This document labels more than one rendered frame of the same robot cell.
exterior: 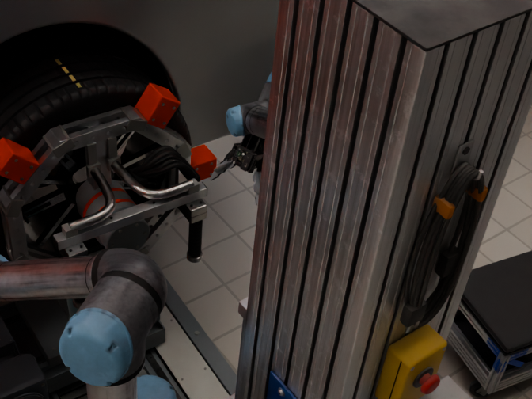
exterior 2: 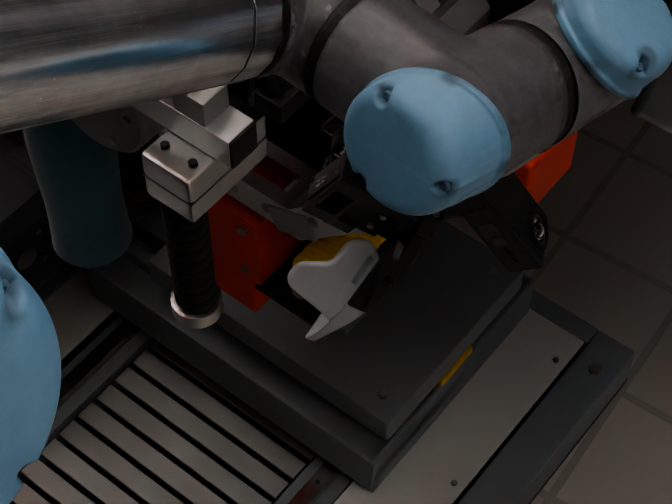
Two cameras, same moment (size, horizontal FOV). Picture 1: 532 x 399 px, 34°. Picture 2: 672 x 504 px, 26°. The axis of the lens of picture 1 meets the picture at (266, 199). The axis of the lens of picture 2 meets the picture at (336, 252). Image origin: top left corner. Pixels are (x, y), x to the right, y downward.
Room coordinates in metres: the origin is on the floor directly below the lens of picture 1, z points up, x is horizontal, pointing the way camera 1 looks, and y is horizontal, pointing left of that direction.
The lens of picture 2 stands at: (1.60, -0.53, 1.78)
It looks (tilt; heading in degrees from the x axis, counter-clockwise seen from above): 54 degrees down; 76
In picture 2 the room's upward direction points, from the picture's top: straight up
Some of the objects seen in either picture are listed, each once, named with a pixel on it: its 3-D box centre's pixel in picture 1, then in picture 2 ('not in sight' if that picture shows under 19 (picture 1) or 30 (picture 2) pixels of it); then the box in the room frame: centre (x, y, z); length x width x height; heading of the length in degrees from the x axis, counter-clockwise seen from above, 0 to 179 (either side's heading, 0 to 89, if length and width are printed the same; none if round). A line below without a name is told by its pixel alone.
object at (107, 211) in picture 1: (81, 188); not in sight; (1.58, 0.46, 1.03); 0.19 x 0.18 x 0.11; 38
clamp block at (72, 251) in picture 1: (71, 248); not in sight; (1.47, 0.47, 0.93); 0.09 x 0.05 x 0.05; 38
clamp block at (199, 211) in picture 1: (190, 204); (205, 152); (1.68, 0.20, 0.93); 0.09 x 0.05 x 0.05; 38
